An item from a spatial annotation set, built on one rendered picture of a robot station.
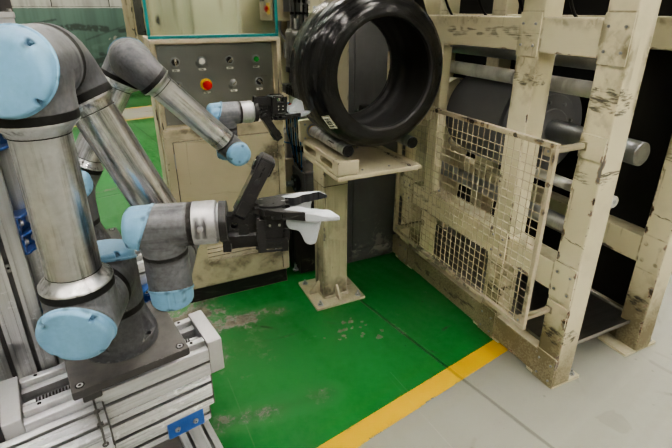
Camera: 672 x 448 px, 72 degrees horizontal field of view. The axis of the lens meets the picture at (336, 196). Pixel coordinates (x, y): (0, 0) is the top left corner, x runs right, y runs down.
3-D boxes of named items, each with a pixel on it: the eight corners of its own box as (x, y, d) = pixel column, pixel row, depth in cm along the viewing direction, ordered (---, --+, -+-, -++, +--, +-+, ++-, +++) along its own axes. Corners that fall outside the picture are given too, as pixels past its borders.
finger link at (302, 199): (317, 216, 92) (281, 227, 86) (315, 187, 91) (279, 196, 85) (327, 219, 90) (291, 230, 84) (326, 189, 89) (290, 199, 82)
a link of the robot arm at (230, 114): (206, 125, 158) (204, 100, 155) (238, 123, 162) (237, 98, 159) (211, 130, 151) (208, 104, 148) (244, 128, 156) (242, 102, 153)
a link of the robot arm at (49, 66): (136, 313, 92) (79, 21, 71) (116, 367, 78) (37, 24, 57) (72, 320, 90) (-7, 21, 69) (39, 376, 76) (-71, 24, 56)
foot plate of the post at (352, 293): (298, 284, 249) (298, 277, 248) (342, 273, 260) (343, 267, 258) (317, 311, 227) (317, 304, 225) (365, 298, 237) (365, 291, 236)
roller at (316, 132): (314, 137, 199) (306, 133, 197) (319, 127, 198) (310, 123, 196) (350, 159, 170) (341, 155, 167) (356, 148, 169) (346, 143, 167)
